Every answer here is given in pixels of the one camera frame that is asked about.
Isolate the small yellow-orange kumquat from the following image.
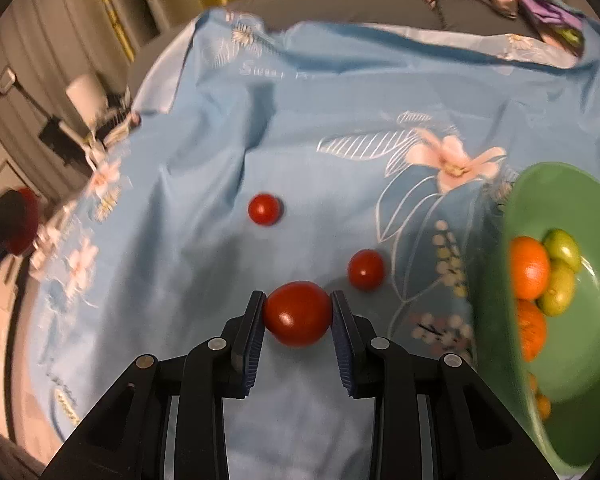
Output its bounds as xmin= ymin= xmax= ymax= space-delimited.
xmin=535 ymin=393 xmax=552 ymax=420

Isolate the red cherry tomato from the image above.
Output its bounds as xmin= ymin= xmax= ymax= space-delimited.
xmin=348 ymin=249 xmax=385 ymax=292
xmin=263 ymin=281 xmax=332 ymax=348
xmin=248 ymin=193 xmax=283 ymax=226

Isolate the yellow-green oval tomato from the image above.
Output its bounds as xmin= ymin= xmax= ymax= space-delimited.
xmin=536 ymin=259 xmax=577 ymax=316

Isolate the large orange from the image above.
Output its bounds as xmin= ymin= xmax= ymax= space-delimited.
xmin=508 ymin=236 xmax=550 ymax=301

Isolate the green oval tomato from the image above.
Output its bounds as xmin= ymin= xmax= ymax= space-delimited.
xmin=543 ymin=229 xmax=581 ymax=273

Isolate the green bowl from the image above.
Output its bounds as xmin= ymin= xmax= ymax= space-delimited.
xmin=474 ymin=162 xmax=600 ymax=476

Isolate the light blue floral cloth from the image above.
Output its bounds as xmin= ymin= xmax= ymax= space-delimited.
xmin=9 ymin=6 xmax=600 ymax=480

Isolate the white lamp on stand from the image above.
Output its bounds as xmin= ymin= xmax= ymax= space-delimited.
xmin=0 ymin=66 xmax=129 ymax=174

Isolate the purple cloth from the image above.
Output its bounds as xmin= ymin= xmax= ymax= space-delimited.
xmin=518 ymin=0 xmax=585 ymax=55

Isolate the grey sofa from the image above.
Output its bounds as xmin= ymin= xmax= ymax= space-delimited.
xmin=124 ymin=0 xmax=600 ymax=97

